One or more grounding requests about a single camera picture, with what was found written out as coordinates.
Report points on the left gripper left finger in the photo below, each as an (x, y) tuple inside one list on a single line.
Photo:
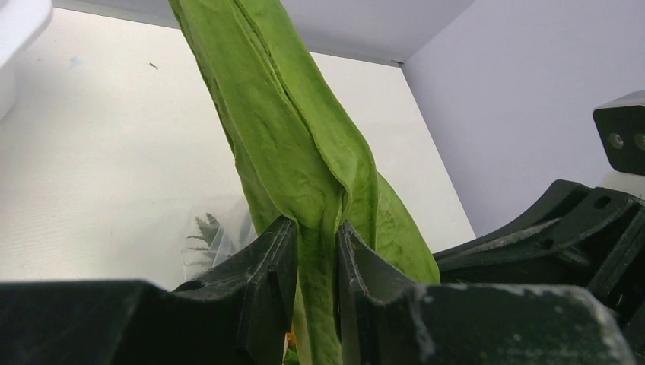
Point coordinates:
[(235, 313)]

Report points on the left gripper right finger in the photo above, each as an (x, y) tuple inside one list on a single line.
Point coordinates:
[(384, 317)]

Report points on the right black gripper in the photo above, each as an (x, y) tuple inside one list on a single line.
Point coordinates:
[(591, 238)]

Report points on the toy pineapple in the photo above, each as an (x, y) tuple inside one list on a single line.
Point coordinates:
[(214, 243)]

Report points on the green toy vegetable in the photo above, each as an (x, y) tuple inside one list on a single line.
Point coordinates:
[(298, 154)]

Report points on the clear zip top bag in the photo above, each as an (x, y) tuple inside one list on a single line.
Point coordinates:
[(227, 209)]

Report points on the white plastic bin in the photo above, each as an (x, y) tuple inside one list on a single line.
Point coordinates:
[(22, 22)]

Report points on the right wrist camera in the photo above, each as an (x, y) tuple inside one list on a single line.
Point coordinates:
[(620, 124)]

